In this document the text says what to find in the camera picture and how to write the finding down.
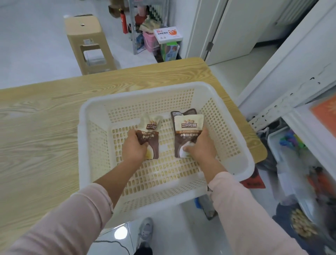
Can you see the person's right hand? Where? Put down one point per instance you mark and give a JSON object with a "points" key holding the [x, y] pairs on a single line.
{"points": [[200, 147]]}

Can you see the person's left hand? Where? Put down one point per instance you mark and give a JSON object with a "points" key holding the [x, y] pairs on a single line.
{"points": [[133, 149]]}

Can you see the person's left thumb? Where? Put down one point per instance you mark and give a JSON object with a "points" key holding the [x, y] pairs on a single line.
{"points": [[145, 146]]}

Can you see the person's right thumb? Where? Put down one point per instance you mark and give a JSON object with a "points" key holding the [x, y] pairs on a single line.
{"points": [[188, 148]]}

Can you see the brown cream snack pouch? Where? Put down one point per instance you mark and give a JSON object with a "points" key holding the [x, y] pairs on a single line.
{"points": [[150, 136], [185, 131]]}

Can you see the person's left forearm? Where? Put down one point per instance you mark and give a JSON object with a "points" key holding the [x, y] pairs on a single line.
{"points": [[68, 214]]}

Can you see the person's right forearm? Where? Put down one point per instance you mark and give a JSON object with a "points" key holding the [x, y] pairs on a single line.
{"points": [[244, 210]]}

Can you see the white perforated plastic basket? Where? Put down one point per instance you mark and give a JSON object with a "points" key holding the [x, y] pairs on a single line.
{"points": [[162, 147]]}

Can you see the red paper bag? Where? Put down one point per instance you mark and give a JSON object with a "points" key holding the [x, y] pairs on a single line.
{"points": [[254, 180]]}

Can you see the person's grey shoe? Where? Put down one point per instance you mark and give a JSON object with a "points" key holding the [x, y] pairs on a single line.
{"points": [[144, 233]]}

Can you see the green blue carton box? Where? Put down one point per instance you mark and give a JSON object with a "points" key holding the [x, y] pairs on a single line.
{"points": [[170, 51]]}

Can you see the pink plastic basket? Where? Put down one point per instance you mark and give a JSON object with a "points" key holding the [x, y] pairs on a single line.
{"points": [[150, 42]]}

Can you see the clear plastic storage bin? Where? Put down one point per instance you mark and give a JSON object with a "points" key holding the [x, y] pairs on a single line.
{"points": [[296, 170]]}

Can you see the white box with orange print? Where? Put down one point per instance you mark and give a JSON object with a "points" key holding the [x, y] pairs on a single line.
{"points": [[168, 34]]}

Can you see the beige plastic stool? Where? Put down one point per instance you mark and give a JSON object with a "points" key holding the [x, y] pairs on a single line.
{"points": [[88, 44]]}

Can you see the white metal shelving unit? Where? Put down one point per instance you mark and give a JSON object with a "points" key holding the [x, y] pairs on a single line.
{"points": [[291, 86]]}

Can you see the red fire extinguisher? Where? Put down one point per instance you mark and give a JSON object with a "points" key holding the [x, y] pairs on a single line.
{"points": [[123, 22]]}

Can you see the grey metal shelf rack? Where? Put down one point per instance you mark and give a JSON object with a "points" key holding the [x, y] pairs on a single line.
{"points": [[143, 15]]}

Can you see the white door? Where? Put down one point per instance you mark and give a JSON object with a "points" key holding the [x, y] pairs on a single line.
{"points": [[236, 26]]}

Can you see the bag of round snacks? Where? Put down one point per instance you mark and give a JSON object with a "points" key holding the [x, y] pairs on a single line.
{"points": [[301, 223]]}

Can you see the orange printed box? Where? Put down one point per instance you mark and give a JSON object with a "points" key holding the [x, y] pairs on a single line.
{"points": [[324, 111]]}

